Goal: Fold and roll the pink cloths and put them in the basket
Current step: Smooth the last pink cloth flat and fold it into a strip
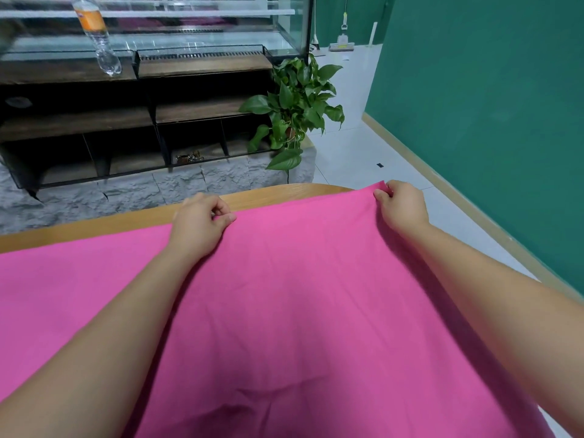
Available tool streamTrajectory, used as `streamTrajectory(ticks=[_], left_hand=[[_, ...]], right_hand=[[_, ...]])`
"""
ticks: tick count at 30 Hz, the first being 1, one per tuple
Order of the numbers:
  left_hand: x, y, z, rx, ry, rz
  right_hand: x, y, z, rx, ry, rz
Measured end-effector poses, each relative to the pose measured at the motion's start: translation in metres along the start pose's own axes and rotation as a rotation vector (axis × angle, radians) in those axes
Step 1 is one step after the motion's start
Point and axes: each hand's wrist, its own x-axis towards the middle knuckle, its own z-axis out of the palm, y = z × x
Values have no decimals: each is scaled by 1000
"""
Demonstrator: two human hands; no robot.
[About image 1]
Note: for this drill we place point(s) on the dark wooden shelf cabinet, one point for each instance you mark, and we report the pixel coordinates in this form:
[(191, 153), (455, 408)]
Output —
[(109, 123)]

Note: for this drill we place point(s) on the person's left forearm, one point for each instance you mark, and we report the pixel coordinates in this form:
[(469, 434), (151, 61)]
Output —
[(82, 360)]

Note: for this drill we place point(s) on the green potted plant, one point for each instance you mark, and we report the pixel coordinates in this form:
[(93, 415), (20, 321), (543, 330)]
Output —
[(292, 109)]

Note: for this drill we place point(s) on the person's left hand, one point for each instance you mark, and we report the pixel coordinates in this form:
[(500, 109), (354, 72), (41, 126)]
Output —
[(196, 228)]

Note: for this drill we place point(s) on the person's right forearm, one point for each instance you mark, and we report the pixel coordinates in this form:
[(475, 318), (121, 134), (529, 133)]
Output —
[(511, 314)]

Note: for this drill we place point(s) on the clear bottle with orange label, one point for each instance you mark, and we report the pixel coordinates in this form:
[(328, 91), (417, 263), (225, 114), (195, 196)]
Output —
[(96, 36)]

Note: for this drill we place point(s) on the white mop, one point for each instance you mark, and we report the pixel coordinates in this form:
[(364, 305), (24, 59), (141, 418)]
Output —
[(341, 45)]

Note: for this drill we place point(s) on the person's right hand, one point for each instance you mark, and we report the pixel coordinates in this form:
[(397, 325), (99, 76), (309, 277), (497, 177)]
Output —
[(401, 210)]

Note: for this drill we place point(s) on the pile of pink cloths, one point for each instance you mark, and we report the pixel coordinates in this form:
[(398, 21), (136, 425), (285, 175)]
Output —
[(301, 333)]

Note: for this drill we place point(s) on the glass display case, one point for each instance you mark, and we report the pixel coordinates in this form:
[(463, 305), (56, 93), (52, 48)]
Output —
[(182, 22)]

